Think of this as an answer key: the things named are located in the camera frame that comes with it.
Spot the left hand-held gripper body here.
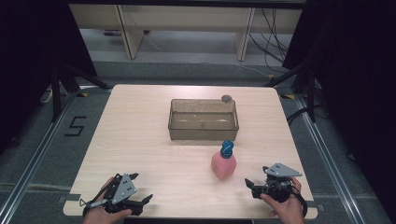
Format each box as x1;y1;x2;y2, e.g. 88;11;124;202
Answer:
78;172;145;217

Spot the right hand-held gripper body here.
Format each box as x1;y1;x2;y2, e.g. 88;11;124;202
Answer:
251;161;304;203

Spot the pink bottle with blue pump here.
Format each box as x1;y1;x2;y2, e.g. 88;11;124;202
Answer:
210;139;238;181

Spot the clear brown plastic box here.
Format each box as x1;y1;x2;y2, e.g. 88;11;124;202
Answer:
167;98;240;142

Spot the person's left hand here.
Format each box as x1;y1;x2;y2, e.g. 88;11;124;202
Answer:
82;176;134;224

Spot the person's right hand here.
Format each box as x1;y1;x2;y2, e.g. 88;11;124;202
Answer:
260;175;306;224

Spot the grey tape piece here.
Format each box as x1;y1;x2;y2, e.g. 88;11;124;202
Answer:
58;192;81;203
307;200;325;213

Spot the black metal stand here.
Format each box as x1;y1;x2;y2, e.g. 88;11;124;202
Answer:
263;61;319;123
50;63;112;123

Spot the black curtain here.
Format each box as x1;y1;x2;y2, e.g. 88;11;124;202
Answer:
0;0;98;154
282;0;396;220

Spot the beige wooden desk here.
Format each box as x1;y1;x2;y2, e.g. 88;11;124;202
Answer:
68;3;304;63

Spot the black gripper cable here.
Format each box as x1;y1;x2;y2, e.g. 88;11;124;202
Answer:
290;186;310;219

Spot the aluminium floor rail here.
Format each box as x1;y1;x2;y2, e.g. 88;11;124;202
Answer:
0;90;79;224
293;92;366;224

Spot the black floor cable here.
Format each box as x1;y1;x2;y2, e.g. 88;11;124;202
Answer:
286;105;313;126

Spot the bundle of black cables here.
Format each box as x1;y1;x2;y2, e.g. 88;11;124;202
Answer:
247;7;290;75

